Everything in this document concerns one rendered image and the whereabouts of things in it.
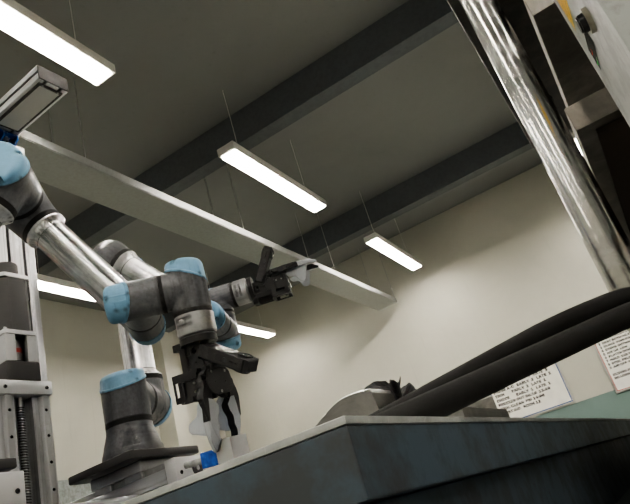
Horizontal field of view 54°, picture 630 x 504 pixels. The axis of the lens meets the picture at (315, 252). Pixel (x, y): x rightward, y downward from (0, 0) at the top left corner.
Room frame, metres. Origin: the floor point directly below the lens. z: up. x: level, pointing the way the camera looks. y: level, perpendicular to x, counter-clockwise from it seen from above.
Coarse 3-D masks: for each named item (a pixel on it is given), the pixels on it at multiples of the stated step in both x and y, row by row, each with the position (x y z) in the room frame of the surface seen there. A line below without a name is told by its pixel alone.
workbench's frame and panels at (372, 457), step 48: (336, 432) 0.29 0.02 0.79; (384, 432) 0.33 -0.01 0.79; (432, 432) 0.39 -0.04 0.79; (480, 432) 0.48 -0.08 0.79; (528, 432) 0.62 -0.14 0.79; (576, 432) 0.87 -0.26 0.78; (624, 432) 1.46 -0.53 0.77; (240, 480) 0.32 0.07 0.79; (288, 480) 0.31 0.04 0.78; (336, 480) 0.30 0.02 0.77; (384, 480) 0.31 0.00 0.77; (432, 480) 0.37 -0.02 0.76; (480, 480) 0.51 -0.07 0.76; (528, 480) 0.64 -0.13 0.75; (576, 480) 0.85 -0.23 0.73; (624, 480) 1.28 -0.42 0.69
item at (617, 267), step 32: (480, 0) 0.90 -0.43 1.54; (480, 32) 0.92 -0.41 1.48; (512, 32) 0.91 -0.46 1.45; (512, 64) 0.90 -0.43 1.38; (512, 96) 0.93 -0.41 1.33; (544, 96) 0.90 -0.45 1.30; (544, 128) 0.91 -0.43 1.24; (544, 160) 0.93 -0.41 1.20; (576, 160) 0.90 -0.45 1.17; (576, 192) 0.91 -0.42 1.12; (576, 224) 0.93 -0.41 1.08; (608, 224) 0.90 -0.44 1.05; (608, 256) 0.91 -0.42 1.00; (608, 288) 0.93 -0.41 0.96
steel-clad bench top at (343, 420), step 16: (352, 416) 0.30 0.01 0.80; (368, 416) 0.31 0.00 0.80; (384, 416) 0.33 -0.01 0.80; (400, 416) 0.35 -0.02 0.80; (416, 416) 0.37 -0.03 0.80; (304, 432) 0.30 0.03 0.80; (320, 432) 0.30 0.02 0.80; (272, 448) 0.31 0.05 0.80; (224, 464) 0.32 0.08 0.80; (240, 464) 0.32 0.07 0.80; (192, 480) 0.33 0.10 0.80; (144, 496) 0.35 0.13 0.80
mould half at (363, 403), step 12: (348, 396) 0.98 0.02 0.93; (360, 396) 0.97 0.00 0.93; (372, 396) 0.97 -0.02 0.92; (384, 396) 1.00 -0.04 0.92; (336, 408) 0.99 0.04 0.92; (348, 408) 0.98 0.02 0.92; (360, 408) 0.98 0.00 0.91; (372, 408) 0.97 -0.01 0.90; (468, 408) 0.94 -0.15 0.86; (480, 408) 1.00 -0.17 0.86; (492, 408) 1.06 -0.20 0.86; (324, 420) 1.00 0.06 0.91
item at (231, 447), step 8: (224, 440) 1.10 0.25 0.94; (232, 440) 1.10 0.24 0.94; (240, 440) 1.12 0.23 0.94; (224, 448) 1.10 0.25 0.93; (232, 448) 1.10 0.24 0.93; (240, 448) 1.12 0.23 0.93; (248, 448) 1.14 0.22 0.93; (200, 456) 1.13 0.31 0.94; (208, 456) 1.12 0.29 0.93; (216, 456) 1.12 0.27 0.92; (224, 456) 1.11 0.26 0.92; (232, 456) 1.10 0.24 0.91; (184, 464) 1.17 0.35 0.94; (192, 464) 1.16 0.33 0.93; (200, 464) 1.16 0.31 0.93; (208, 464) 1.13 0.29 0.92; (216, 464) 1.12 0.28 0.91
